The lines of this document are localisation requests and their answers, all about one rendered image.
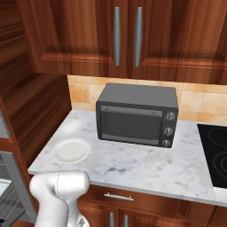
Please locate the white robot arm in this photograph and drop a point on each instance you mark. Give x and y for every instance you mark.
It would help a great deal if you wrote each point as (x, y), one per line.
(59, 189)

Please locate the toaster oven glass door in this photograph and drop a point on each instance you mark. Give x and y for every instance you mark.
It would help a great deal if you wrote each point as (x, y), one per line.
(130, 125)

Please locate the grey toaster oven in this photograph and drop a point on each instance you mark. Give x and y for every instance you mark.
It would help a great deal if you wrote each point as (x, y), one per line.
(139, 94)

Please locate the grey toaster oven knob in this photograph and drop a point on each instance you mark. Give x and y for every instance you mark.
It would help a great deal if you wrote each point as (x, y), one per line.
(166, 143)
(170, 115)
(168, 131)

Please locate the built-in grey oven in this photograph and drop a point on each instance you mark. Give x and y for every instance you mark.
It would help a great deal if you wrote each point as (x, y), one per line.
(4, 130)

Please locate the metal oven rack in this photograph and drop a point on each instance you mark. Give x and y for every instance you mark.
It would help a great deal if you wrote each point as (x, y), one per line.
(10, 201)

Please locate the white round plate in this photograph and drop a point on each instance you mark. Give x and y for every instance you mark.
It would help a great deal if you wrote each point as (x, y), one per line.
(71, 151)

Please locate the wooden tall cabinet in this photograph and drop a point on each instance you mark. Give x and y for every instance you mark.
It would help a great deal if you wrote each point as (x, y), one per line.
(32, 97)

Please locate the wooden drawer front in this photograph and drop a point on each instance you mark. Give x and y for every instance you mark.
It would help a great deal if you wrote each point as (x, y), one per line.
(218, 217)
(153, 201)

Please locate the wooden base cupboard door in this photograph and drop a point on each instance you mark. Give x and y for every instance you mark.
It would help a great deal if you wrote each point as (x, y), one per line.
(159, 221)
(97, 215)

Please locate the black hob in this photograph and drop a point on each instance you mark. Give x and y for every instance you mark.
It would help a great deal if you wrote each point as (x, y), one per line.
(215, 153)

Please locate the wooden wall cupboard door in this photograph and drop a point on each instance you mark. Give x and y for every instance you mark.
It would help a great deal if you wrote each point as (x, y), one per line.
(183, 35)
(71, 32)

